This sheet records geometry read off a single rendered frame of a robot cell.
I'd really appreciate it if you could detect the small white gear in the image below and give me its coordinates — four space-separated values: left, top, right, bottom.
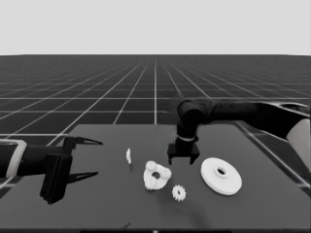
159 167 173 181
145 160 158 173
171 184 187 203
144 177 158 192

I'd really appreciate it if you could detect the large thick white disc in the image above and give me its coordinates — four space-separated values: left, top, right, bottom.
199 156 243 196

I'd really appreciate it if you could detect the white round carrier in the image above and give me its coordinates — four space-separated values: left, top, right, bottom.
142 160 173 192

